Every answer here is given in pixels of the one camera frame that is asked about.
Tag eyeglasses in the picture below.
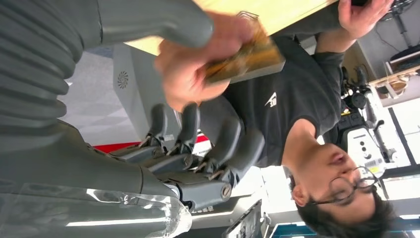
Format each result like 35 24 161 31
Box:
307 165 382 207

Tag grey kiosk stand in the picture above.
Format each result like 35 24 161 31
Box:
112 43 184 142

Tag red barrier belt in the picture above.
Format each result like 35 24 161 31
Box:
93 134 211 154

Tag clear plastic cover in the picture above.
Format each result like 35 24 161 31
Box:
0 182 193 238

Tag white machine with knobs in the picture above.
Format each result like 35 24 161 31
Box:
337 65 398 172

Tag wooden shelf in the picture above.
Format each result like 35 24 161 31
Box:
368 64 420 100

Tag person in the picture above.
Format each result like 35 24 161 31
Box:
154 0 398 238

